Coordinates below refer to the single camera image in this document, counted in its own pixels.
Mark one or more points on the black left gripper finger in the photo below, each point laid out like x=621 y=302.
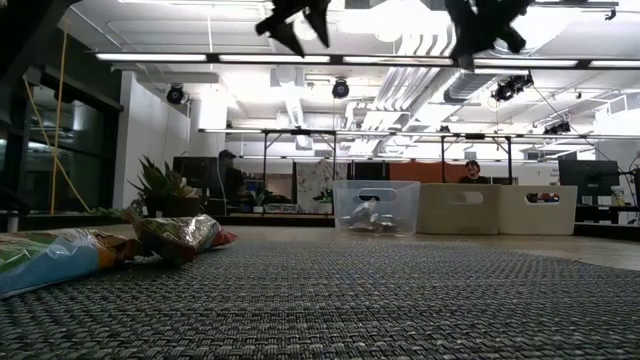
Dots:
x=320 y=22
x=285 y=32

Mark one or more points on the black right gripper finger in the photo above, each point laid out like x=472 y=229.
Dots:
x=512 y=39
x=464 y=47

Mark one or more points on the blue-trimmed granola bar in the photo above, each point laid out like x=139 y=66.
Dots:
x=50 y=265

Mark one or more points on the black ceiling spotlight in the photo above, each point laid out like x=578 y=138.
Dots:
x=175 y=94
x=510 y=86
x=340 y=88
x=556 y=127

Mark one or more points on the person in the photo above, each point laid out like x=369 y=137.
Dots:
x=472 y=175
x=231 y=180

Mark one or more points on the black computer monitor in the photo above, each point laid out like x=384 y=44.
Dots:
x=590 y=175
x=200 y=172

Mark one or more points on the grey plastic bin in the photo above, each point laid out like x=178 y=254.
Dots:
x=460 y=215

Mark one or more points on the clear plastic bin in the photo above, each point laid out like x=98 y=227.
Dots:
x=345 y=192

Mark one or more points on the white plastic bin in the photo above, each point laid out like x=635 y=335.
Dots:
x=515 y=215

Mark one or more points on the potted succulent plant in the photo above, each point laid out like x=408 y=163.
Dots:
x=170 y=205

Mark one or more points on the grey woven placemat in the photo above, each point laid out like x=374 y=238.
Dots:
x=400 y=310

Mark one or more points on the black background rig frame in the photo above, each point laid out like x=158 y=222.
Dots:
x=475 y=136
x=300 y=132

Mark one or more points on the white short post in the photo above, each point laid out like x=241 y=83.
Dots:
x=13 y=222

